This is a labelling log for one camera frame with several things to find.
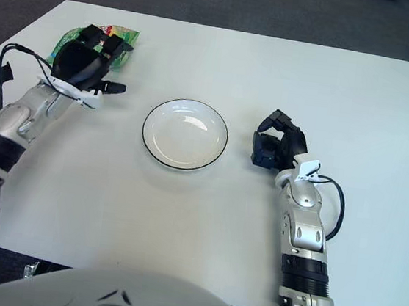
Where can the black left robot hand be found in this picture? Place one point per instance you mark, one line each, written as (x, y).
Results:
(76, 61)

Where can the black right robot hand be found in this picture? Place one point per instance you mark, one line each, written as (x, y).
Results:
(292, 142)

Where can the green potato chips bag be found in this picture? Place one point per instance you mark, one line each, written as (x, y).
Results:
(127, 34)

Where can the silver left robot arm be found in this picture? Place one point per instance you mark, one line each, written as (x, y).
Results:
(20, 117)

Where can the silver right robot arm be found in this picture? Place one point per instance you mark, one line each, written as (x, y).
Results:
(306, 231)

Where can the white plate black rim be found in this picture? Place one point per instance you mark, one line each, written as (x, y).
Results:
(184, 136)

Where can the metal table foot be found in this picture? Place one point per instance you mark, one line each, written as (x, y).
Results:
(30, 270)

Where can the grey robot torso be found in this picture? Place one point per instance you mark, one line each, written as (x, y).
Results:
(117, 298)

